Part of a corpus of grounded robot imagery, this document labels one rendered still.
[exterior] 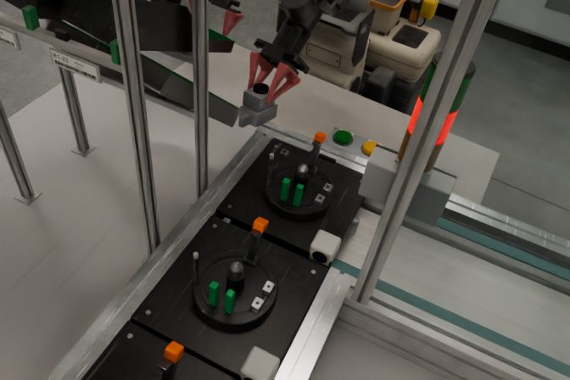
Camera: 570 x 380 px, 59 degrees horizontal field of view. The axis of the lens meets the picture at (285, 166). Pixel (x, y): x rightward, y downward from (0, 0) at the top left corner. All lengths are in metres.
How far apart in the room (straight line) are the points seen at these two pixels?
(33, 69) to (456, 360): 2.70
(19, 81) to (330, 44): 1.91
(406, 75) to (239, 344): 1.29
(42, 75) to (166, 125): 1.83
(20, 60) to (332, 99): 2.16
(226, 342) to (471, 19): 0.57
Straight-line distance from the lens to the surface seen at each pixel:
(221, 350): 0.82
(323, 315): 0.89
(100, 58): 0.75
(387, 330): 0.94
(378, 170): 0.72
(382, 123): 1.41
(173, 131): 1.30
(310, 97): 1.44
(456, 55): 0.57
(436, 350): 0.94
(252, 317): 0.83
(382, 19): 1.88
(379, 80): 1.78
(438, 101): 0.60
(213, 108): 1.02
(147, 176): 0.85
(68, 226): 1.13
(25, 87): 3.02
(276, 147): 1.10
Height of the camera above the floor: 1.71
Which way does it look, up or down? 44 degrees down
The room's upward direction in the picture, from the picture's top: 8 degrees clockwise
